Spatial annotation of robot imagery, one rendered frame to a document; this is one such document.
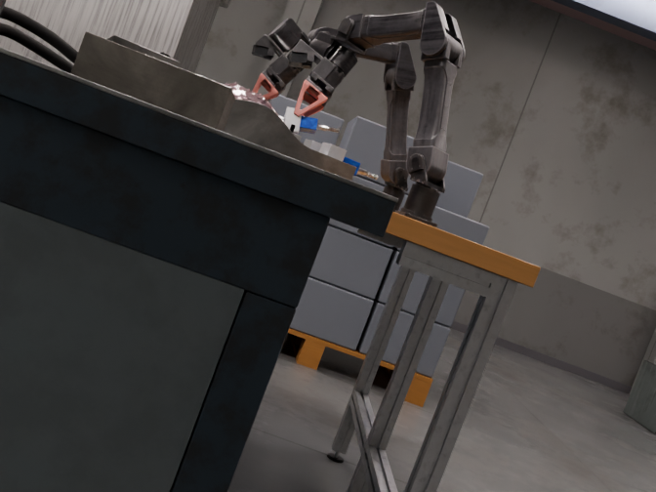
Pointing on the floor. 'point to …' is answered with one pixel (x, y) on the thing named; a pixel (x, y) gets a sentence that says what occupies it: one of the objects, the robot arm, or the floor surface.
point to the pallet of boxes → (375, 265)
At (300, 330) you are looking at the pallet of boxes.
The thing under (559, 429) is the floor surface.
